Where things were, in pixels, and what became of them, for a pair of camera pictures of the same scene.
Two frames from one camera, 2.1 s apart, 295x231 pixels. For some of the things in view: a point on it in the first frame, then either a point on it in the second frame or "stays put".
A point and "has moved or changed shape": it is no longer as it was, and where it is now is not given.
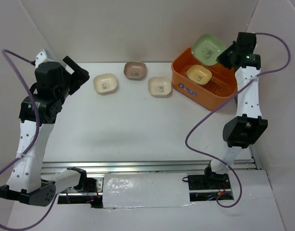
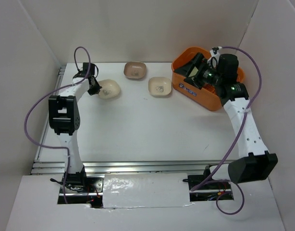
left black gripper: [79, 77] to [96, 90]
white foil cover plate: [146, 190] stays put
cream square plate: [159, 86] stays put
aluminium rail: [99, 168] stays put
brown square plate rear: [135, 70] stays put
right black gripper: [221, 58] to [200, 62]
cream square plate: [104, 83] has moved or changed shape
